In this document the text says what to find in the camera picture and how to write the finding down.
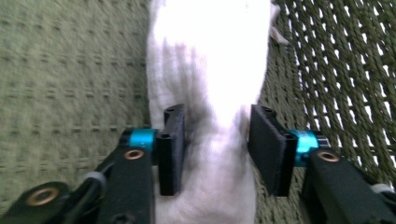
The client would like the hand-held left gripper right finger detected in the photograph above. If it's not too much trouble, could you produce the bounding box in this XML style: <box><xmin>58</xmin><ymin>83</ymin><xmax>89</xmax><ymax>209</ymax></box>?
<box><xmin>247</xmin><ymin>104</ymin><xmax>331</xmax><ymax>198</ymax></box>

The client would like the green woven basket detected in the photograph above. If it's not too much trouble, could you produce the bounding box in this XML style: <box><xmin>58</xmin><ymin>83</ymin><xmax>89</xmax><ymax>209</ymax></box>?
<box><xmin>0</xmin><ymin>0</ymin><xmax>396</xmax><ymax>224</ymax></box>

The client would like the cream printed cloth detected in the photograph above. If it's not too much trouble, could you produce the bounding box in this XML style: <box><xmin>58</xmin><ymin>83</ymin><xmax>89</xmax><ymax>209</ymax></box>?
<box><xmin>146</xmin><ymin>0</ymin><xmax>289</xmax><ymax>224</ymax></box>

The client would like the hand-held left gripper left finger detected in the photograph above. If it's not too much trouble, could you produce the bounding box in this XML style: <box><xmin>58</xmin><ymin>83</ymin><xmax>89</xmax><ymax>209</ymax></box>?
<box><xmin>129</xmin><ymin>104</ymin><xmax>187</xmax><ymax>197</ymax></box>

